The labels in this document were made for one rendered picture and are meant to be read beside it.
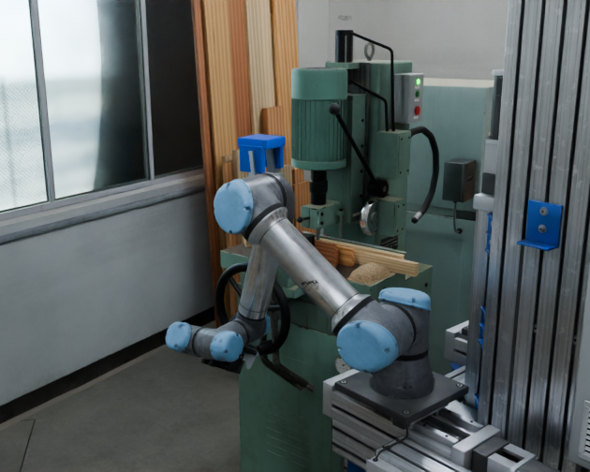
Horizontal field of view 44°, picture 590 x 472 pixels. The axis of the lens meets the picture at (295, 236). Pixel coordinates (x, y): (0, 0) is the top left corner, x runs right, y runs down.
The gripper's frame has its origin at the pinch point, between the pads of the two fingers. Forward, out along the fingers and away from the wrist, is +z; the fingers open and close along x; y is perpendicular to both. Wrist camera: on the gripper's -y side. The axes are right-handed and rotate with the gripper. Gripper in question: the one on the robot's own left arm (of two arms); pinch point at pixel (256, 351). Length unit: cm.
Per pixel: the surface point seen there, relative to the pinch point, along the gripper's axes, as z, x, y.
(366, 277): 11.9, 21.3, -30.5
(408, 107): 25, 10, -91
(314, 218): 14.2, -4.9, -45.6
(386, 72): 15, 4, -98
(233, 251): 12.9, -31.4, -29.1
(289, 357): 26.7, -5.9, -1.4
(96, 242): 48, -142, -24
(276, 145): 70, -76, -88
